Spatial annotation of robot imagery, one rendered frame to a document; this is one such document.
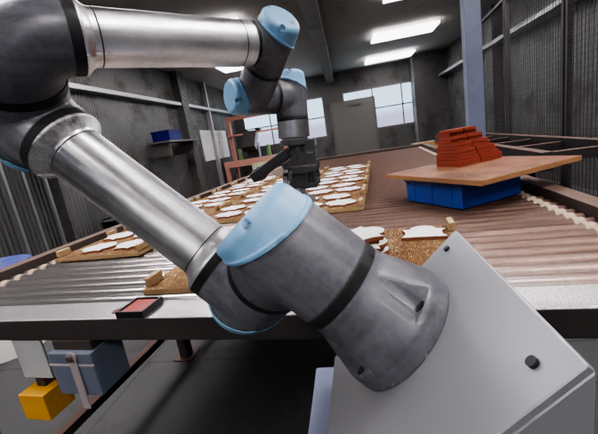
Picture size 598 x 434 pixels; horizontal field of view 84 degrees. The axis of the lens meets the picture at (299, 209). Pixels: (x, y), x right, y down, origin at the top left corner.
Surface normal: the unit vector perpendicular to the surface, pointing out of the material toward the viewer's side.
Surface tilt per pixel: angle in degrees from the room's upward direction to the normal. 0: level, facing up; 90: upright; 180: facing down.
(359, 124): 90
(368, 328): 74
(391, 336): 70
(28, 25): 90
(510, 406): 45
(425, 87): 90
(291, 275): 91
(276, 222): 66
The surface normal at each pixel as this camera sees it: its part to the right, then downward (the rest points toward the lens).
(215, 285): -0.14, 0.18
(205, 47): 0.62, 0.51
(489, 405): -0.80, -0.60
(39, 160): 0.33, 0.72
